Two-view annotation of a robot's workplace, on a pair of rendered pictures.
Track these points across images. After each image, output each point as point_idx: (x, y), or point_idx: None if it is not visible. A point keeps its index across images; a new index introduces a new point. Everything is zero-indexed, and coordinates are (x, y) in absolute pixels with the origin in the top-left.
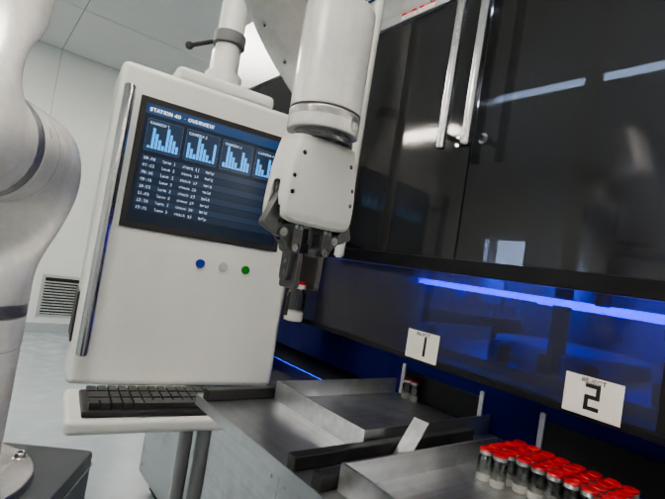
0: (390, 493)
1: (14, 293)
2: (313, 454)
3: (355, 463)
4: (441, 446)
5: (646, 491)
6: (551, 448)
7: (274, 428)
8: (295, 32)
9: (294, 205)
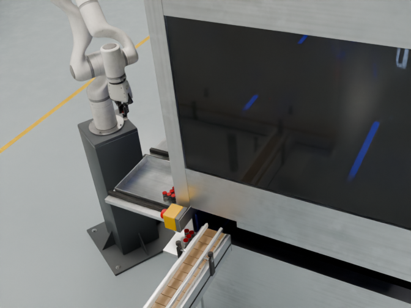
0: (154, 167)
1: (99, 97)
2: (154, 150)
3: (149, 156)
4: None
5: None
6: None
7: None
8: (118, 40)
9: (111, 96)
